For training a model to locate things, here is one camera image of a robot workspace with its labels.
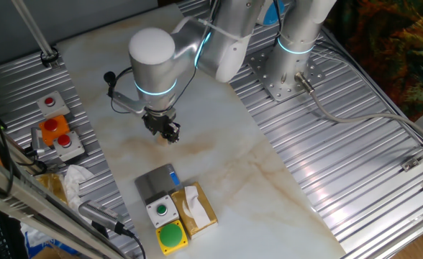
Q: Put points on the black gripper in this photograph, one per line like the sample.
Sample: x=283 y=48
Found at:
x=157 y=120

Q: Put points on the small wooden block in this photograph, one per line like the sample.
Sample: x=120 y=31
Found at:
x=162 y=141

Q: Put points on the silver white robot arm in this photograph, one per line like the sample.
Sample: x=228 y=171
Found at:
x=154 y=61

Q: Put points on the gold tissue pack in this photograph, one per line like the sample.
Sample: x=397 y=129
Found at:
x=53 y=183
x=182 y=210

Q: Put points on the grey box green button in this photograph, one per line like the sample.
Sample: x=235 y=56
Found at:
x=161 y=212

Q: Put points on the grey box red mushroom button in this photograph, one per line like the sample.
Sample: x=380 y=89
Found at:
x=69 y=147

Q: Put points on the yellow box green mushroom button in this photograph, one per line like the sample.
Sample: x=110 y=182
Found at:
x=171 y=237

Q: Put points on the white crumpled tissue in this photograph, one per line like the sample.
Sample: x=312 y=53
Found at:
x=73 y=180

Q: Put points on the orange box red button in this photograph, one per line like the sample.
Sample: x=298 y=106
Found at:
x=53 y=129

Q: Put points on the grey box flat red button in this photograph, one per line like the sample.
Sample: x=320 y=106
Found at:
x=53 y=105

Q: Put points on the small silver device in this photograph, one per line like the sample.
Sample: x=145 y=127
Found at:
x=36 y=138

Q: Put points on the black pole clamp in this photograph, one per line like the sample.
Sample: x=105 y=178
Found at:
x=49 y=57

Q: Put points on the blue white plastic device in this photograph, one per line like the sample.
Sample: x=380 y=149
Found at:
x=269 y=16

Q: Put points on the slanted aluminium pole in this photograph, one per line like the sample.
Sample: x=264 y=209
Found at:
x=35 y=32

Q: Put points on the blue tissue package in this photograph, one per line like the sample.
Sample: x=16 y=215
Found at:
x=31 y=241

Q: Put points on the colourful patterned cloth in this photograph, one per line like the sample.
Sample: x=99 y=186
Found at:
x=395 y=43

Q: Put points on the wrist camera with silver bracket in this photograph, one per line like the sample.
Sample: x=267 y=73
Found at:
x=125 y=102

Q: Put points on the silver ribbed camera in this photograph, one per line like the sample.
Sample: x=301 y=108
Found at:
x=96 y=212

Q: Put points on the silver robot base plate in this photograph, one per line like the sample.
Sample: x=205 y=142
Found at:
x=269 y=81

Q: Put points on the aluminium frame beam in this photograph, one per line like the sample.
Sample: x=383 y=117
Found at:
x=17 y=194

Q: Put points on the small metal corner bracket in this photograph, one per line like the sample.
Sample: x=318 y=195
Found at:
x=411 y=164

